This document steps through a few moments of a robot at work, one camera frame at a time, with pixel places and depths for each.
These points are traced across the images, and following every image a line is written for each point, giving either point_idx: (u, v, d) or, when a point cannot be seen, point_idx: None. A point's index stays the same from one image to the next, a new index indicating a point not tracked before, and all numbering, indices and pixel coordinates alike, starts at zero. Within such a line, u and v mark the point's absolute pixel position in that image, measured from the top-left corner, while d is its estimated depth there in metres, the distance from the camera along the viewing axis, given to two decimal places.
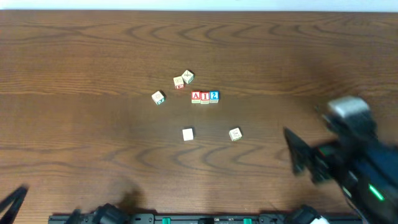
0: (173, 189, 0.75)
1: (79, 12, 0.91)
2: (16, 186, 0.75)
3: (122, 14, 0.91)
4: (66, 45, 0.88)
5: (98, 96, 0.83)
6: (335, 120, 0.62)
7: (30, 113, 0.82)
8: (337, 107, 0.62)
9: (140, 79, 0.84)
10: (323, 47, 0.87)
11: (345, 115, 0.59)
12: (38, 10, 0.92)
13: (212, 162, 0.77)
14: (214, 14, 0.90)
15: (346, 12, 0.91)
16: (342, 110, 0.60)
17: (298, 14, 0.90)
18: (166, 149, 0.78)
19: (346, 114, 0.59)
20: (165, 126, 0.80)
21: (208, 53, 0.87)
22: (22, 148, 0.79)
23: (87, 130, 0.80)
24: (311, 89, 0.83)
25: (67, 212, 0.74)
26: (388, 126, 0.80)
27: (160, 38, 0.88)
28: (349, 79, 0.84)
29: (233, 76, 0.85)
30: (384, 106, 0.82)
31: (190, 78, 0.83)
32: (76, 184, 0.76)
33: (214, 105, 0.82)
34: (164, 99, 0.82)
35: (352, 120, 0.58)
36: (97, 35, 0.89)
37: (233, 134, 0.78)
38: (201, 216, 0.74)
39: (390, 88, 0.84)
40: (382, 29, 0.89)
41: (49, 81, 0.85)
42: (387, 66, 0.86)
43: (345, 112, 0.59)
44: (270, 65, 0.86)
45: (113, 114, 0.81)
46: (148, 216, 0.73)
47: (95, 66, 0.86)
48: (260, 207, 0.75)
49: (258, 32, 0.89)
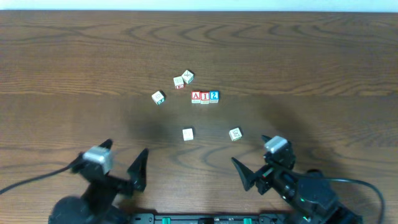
0: (173, 189, 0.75)
1: (79, 12, 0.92)
2: (15, 186, 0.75)
3: (122, 14, 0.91)
4: (66, 45, 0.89)
5: (98, 96, 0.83)
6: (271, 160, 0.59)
7: (30, 113, 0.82)
8: (269, 147, 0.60)
9: (140, 79, 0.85)
10: (323, 47, 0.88)
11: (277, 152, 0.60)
12: (38, 11, 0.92)
13: (212, 162, 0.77)
14: (214, 15, 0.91)
15: (346, 14, 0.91)
16: (271, 147, 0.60)
17: (297, 15, 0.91)
18: (166, 149, 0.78)
19: (276, 152, 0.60)
20: (165, 126, 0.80)
21: (208, 53, 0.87)
22: (22, 148, 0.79)
23: (87, 130, 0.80)
24: (311, 90, 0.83)
25: None
26: (387, 126, 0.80)
27: (160, 38, 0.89)
28: (348, 79, 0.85)
29: (233, 76, 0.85)
30: (384, 106, 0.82)
31: (190, 78, 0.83)
32: (76, 183, 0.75)
33: (214, 105, 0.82)
34: (164, 99, 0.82)
35: (281, 157, 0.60)
36: (97, 35, 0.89)
37: (233, 134, 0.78)
38: (201, 216, 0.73)
39: (389, 88, 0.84)
40: (381, 29, 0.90)
41: (49, 81, 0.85)
42: (386, 66, 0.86)
43: (276, 149, 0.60)
44: (270, 66, 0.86)
45: (113, 114, 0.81)
46: (148, 216, 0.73)
47: (95, 67, 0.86)
48: (260, 206, 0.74)
49: (258, 32, 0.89)
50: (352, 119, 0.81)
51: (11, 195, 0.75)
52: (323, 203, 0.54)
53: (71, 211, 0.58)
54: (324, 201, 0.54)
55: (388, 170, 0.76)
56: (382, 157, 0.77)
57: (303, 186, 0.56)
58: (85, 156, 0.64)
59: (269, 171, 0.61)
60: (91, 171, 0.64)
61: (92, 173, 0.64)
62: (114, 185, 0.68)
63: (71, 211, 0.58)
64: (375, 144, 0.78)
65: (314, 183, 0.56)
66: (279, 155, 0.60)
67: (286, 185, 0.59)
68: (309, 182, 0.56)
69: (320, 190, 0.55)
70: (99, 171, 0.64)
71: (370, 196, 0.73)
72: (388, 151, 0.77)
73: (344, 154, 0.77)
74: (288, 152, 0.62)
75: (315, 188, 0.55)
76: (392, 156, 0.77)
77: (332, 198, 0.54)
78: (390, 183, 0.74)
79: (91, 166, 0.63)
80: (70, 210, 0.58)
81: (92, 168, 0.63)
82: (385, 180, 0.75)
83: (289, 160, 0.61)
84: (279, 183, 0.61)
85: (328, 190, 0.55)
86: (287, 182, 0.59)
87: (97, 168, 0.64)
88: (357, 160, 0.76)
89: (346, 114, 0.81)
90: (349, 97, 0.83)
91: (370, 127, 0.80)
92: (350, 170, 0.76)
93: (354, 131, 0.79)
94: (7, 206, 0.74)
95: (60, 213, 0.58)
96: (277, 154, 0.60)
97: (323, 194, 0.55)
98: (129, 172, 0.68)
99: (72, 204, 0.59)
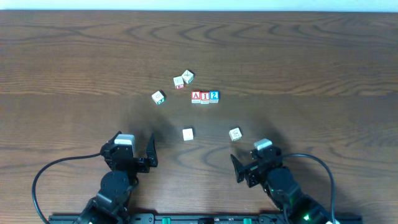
0: (173, 189, 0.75)
1: (79, 12, 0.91)
2: (15, 187, 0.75)
3: (122, 14, 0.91)
4: (66, 45, 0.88)
5: (98, 96, 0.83)
6: (255, 155, 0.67)
7: (30, 113, 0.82)
8: (255, 144, 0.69)
9: (140, 79, 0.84)
10: (323, 47, 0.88)
11: (261, 150, 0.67)
12: (38, 11, 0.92)
13: (212, 162, 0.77)
14: (214, 15, 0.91)
15: (346, 14, 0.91)
16: (257, 145, 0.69)
17: (297, 15, 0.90)
18: (166, 149, 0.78)
19: (262, 150, 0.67)
20: (165, 126, 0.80)
21: (208, 53, 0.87)
22: (22, 148, 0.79)
23: (87, 130, 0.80)
24: (311, 89, 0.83)
25: (68, 212, 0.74)
26: (387, 126, 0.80)
27: (160, 38, 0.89)
28: (348, 79, 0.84)
29: (232, 76, 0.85)
30: (382, 107, 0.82)
31: (190, 78, 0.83)
32: (76, 183, 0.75)
33: (214, 105, 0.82)
34: (164, 99, 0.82)
35: (265, 155, 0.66)
36: (97, 35, 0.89)
37: (233, 134, 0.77)
38: (201, 216, 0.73)
39: (388, 88, 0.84)
40: (381, 29, 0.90)
41: (48, 81, 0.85)
42: (385, 66, 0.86)
43: (261, 147, 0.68)
44: (270, 66, 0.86)
45: (113, 114, 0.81)
46: (148, 216, 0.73)
47: (95, 66, 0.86)
48: (260, 207, 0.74)
49: (258, 32, 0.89)
50: (352, 119, 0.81)
51: (12, 195, 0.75)
52: (287, 191, 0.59)
53: (117, 181, 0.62)
54: (288, 190, 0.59)
55: (387, 171, 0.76)
56: (381, 157, 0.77)
57: (271, 178, 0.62)
58: (115, 142, 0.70)
59: (255, 165, 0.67)
60: (122, 154, 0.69)
61: (122, 157, 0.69)
62: (137, 163, 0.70)
63: (117, 179, 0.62)
64: (375, 144, 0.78)
65: (282, 175, 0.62)
66: (263, 152, 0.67)
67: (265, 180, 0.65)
68: (277, 175, 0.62)
69: (285, 181, 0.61)
70: (129, 152, 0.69)
71: (369, 196, 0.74)
72: (387, 151, 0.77)
73: (344, 154, 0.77)
74: (273, 152, 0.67)
75: (281, 178, 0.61)
76: (390, 156, 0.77)
77: (296, 187, 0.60)
78: (387, 183, 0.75)
79: (122, 149, 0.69)
80: (115, 179, 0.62)
81: (122, 150, 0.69)
82: (384, 180, 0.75)
83: (273, 157, 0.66)
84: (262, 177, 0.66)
85: (291, 180, 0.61)
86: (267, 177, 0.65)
87: (127, 150, 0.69)
88: (357, 160, 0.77)
89: (346, 114, 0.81)
90: (349, 97, 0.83)
91: (369, 127, 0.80)
92: (349, 170, 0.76)
93: (354, 132, 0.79)
94: (7, 206, 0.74)
95: (107, 182, 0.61)
96: (261, 152, 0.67)
97: (287, 183, 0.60)
98: (148, 149, 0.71)
99: (117, 175, 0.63)
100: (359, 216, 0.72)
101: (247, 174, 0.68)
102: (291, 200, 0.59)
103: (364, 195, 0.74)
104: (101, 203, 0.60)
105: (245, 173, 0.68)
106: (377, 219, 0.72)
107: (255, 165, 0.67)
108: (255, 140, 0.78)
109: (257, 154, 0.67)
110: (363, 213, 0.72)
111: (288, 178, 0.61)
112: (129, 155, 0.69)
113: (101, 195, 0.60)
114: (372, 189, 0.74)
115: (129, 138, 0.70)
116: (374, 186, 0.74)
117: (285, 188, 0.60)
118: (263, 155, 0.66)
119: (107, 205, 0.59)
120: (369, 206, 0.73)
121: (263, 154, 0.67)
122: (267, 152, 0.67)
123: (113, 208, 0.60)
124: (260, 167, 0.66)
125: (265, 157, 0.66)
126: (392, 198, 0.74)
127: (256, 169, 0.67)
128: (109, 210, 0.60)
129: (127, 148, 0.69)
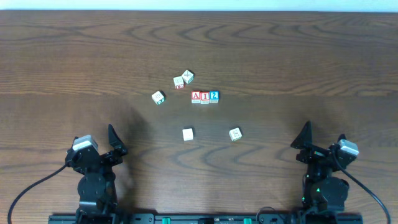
0: (173, 189, 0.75)
1: (79, 12, 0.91)
2: (16, 186, 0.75)
3: (122, 14, 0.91)
4: (66, 45, 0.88)
5: (98, 96, 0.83)
6: (333, 149, 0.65)
7: (30, 113, 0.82)
8: (342, 142, 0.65)
9: (140, 79, 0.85)
10: (322, 47, 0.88)
11: (342, 151, 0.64)
12: (37, 11, 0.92)
13: (211, 162, 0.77)
14: (214, 15, 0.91)
15: (346, 13, 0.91)
16: (344, 144, 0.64)
17: (298, 14, 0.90)
18: (166, 149, 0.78)
19: (343, 151, 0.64)
20: (165, 125, 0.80)
21: (208, 53, 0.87)
22: (22, 148, 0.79)
23: (87, 130, 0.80)
24: (311, 89, 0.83)
25: (68, 212, 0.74)
26: (387, 126, 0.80)
27: (159, 38, 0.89)
28: (348, 79, 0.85)
29: (232, 76, 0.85)
30: (383, 106, 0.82)
31: (190, 78, 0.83)
32: (76, 183, 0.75)
33: (214, 105, 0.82)
34: (164, 99, 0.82)
35: (341, 157, 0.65)
36: (97, 35, 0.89)
37: (233, 134, 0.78)
38: (200, 216, 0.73)
39: (388, 88, 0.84)
40: (380, 29, 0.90)
41: (49, 81, 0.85)
42: (385, 65, 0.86)
43: (346, 148, 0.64)
44: (270, 66, 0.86)
45: (113, 114, 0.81)
46: (148, 216, 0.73)
47: (95, 67, 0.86)
48: (260, 206, 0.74)
49: (259, 32, 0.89)
50: (351, 119, 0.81)
51: (12, 195, 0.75)
52: (329, 204, 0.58)
53: (95, 183, 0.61)
54: (329, 205, 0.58)
55: (387, 171, 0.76)
56: (381, 157, 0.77)
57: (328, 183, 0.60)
58: (73, 149, 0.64)
59: (321, 154, 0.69)
60: (86, 156, 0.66)
61: (89, 158, 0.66)
62: (106, 158, 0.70)
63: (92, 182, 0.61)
64: (375, 144, 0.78)
65: (336, 189, 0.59)
66: (344, 154, 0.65)
67: (318, 172, 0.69)
68: (334, 186, 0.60)
69: (335, 196, 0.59)
70: (93, 152, 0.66)
71: (369, 196, 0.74)
72: (387, 151, 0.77)
73: None
74: (349, 158, 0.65)
75: (334, 191, 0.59)
76: (390, 155, 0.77)
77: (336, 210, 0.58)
78: (387, 183, 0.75)
79: (84, 152, 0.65)
80: (92, 183, 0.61)
81: (86, 153, 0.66)
82: (383, 180, 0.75)
83: (342, 163, 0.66)
84: (316, 165, 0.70)
85: (340, 200, 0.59)
86: (321, 170, 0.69)
87: (90, 150, 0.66)
88: (357, 160, 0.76)
89: (346, 114, 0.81)
90: (349, 97, 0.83)
91: (369, 127, 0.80)
92: (349, 170, 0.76)
93: (354, 132, 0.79)
94: (7, 206, 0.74)
95: (86, 189, 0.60)
96: (343, 153, 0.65)
97: (334, 199, 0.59)
98: (112, 140, 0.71)
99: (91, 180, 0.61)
100: (359, 216, 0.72)
101: (307, 151, 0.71)
102: (323, 210, 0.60)
103: (363, 195, 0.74)
104: (88, 208, 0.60)
105: (306, 150, 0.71)
106: (375, 219, 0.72)
107: (321, 153, 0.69)
108: (255, 139, 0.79)
109: (334, 150, 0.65)
110: (362, 212, 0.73)
111: (339, 197, 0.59)
112: (95, 154, 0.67)
113: (86, 203, 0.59)
114: (371, 189, 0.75)
115: (87, 139, 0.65)
116: (374, 186, 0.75)
117: (327, 201, 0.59)
118: (337, 154, 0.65)
119: (94, 209, 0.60)
120: (368, 206, 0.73)
121: (339, 155, 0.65)
122: (344, 155, 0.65)
123: (101, 209, 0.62)
124: (323, 157, 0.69)
125: (339, 158, 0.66)
126: (391, 197, 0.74)
127: (318, 157, 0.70)
128: (99, 211, 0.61)
129: (89, 149, 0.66)
